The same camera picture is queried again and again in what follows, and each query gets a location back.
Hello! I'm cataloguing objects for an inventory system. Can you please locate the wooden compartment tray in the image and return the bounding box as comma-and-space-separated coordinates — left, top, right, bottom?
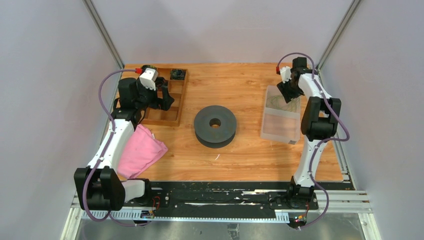
141, 67, 189, 127

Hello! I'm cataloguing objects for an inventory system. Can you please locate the coiled cable top right compartment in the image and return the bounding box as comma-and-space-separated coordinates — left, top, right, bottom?
170, 68, 186, 81

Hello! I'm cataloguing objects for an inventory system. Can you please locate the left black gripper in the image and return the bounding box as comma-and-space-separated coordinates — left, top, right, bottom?
135, 80, 174, 111

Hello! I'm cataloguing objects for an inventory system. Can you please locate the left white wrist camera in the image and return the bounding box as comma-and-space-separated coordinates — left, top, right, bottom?
139, 65, 159, 91

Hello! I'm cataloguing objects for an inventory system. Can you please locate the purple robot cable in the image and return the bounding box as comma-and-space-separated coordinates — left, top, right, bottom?
276, 52, 351, 230
81, 67, 157, 228

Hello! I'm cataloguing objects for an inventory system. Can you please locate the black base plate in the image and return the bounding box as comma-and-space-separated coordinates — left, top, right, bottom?
90, 180, 355, 220

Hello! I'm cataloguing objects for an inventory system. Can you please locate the slotted aluminium cable duct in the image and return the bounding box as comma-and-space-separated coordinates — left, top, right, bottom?
81, 208, 291, 223

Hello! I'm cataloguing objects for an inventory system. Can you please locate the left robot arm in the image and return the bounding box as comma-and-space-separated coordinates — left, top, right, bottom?
73, 77, 175, 212

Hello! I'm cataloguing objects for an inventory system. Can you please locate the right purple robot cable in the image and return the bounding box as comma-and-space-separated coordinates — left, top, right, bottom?
276, 52, 351, 230

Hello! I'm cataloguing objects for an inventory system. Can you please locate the black cable spool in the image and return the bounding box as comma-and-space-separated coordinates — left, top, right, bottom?
193, 105, 237, 149

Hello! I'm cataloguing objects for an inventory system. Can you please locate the pink cloth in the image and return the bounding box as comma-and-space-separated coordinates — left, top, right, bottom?
117, 124, 168, 180

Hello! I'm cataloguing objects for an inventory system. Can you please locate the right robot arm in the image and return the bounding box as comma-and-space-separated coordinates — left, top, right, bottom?
276, 57, 342, 209

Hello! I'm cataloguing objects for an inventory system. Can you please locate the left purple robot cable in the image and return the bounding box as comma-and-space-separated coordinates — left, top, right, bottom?
81, 67, 157, 228

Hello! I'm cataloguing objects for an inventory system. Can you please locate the clear plastic box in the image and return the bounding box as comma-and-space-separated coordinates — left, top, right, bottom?
260, 85, 301, 145

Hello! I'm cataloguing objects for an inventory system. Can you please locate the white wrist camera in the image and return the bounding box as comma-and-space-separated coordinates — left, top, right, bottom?
139, 65, 159, 91
276, 66, 292, 83

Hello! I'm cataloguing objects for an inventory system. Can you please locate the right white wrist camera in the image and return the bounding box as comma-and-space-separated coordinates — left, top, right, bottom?
276, 66, 292, 83

